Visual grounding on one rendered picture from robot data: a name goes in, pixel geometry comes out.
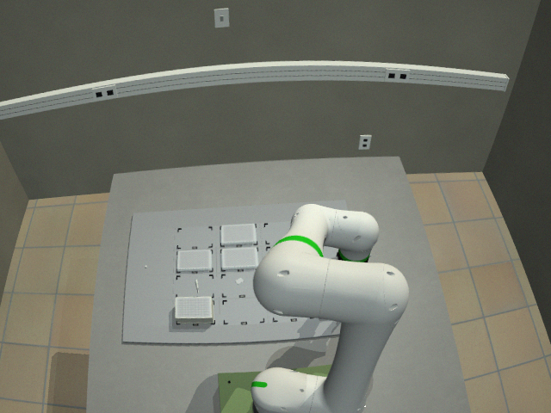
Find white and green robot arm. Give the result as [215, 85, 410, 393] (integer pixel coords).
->
[251, 204, 409, 413]

